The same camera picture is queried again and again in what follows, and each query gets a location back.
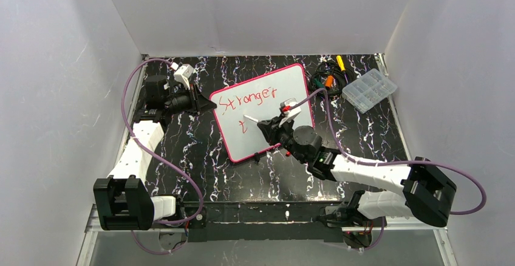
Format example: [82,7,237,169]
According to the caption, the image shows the red white marker pen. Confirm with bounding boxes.
[244,115,259,123]

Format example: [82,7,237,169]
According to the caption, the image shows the pink framed whiteboard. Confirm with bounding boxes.
[210,64,309,163]

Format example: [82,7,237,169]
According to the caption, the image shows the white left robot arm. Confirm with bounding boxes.
[93,75,217,231]

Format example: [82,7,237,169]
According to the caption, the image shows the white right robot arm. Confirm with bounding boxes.
[257,117,457,228]

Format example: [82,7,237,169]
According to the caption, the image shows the black whiteboard clip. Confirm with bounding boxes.
[253,152,261,164]

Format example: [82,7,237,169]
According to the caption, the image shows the green connector plug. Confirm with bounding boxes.
[312,79,324,89]

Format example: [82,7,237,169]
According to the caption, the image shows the orange connector plug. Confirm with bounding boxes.
[324,75,335,90]

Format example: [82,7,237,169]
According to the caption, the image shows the clear plastic organizer box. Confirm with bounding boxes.
[342,69,398,114]

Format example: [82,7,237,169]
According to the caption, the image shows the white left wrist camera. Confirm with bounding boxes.
[173,64,195,90]

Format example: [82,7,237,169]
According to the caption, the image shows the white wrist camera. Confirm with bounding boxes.
[173,64,195,90]
[279,98,301,127]

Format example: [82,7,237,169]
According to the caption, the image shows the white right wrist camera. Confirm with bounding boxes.
[279,98,301,127]

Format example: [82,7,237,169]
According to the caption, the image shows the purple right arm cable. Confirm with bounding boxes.
[287,87,487,253]

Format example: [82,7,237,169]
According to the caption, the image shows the black coiled cable bundle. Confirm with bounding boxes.
[307,60,357,99]

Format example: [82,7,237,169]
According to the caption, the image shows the yellow handled tool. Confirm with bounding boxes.
[336,55,346,72]

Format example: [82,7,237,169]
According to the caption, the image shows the aluminium front rail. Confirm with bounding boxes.
[84,203,448,233]

